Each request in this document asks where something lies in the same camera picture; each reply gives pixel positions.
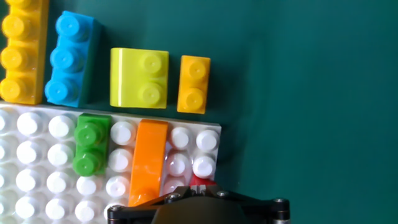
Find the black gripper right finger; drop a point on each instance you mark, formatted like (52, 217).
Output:
(264, 211)

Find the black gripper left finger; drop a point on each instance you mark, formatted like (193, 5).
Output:
(140, 211)

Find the orange curved block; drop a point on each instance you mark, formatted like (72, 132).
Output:
(147, 161)

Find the small red block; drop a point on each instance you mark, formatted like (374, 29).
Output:
(202, 180)

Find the green two-stud block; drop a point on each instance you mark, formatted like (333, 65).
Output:
(91, 146)

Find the white studded baseplate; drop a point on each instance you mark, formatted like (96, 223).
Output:
(40, 168)

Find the green table mat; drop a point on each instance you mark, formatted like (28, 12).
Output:
(311, 93)

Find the lime yellow sloped block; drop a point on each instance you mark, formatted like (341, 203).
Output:
(130, 77)

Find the orange-yellow two-stud block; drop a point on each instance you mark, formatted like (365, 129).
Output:
(194, 84)

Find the blue three-stud block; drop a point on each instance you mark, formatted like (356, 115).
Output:
(71, 59)

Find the orange-yellow four-stud block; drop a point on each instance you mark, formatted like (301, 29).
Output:
(21, 53)

